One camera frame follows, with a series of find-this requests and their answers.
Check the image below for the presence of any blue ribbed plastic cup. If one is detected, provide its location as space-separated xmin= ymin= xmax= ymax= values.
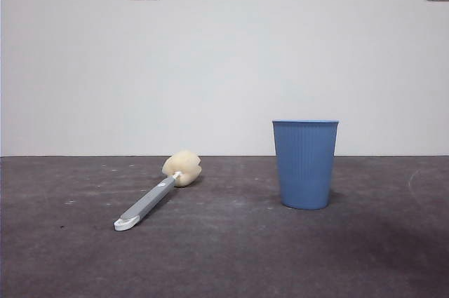
xmin=272 ymin=119 xmax=340 ymax=210

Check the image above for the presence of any grey handled sponge cup brush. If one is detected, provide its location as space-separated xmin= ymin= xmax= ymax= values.
xmin=113 ymin=149 xmax=203 ymax=231

